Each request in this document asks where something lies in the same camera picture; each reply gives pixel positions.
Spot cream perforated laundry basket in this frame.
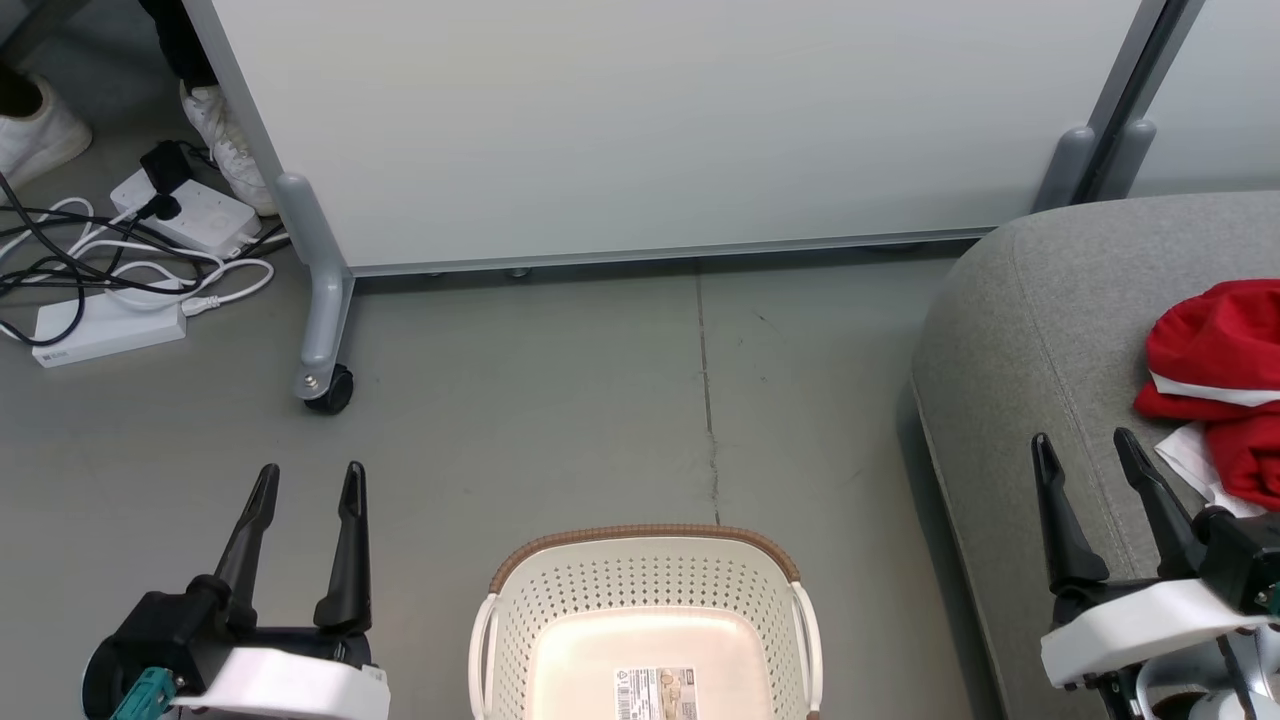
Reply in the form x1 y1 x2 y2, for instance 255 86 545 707
467 523 824 720

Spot square white power strip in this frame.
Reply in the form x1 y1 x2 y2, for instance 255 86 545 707
109 167 264 260

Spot grey partition foot post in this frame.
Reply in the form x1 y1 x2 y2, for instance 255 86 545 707
1033 124 1098 212
1098 117 1158 202

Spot black caster wheel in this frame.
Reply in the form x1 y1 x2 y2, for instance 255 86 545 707
302 364 355 417

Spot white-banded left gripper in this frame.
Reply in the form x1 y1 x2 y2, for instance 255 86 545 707
169 460 391 720

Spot large white partition board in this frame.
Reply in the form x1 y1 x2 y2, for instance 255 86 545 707
182 0 1173 277

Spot black trouser leg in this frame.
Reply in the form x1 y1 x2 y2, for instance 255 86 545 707
137 0 220 92
0 62 47 117

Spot white sneaker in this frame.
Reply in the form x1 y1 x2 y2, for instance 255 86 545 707
179 82 282 217
0 74 94 192

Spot white printed basket sticker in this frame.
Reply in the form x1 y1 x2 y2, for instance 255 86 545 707
612 666 699 720

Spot white power cable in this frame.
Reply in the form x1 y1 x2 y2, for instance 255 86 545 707
0 196 293 346

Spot black power adapter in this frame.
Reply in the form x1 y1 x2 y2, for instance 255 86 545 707
139 139 198 197

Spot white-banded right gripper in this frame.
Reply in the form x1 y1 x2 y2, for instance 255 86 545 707
1030 427 1280 690

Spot long white power strip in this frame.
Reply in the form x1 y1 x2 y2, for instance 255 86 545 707
31 289 189 370

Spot grey partition leg with caster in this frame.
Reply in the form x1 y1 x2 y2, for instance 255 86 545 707
274 172 357 401

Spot black left cable, teal plug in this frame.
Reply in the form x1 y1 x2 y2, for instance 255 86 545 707
108 667 188 720

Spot black floor cable bundle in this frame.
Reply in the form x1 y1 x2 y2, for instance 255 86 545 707
0 170 291 346

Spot red and white garment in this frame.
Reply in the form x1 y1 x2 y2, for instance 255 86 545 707
1132 279 1280 518

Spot grey fabric sofa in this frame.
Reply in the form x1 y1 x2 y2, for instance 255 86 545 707
910 191 1280 720

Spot narrow white partition board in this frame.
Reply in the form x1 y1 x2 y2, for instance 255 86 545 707
1128 0 1280 199

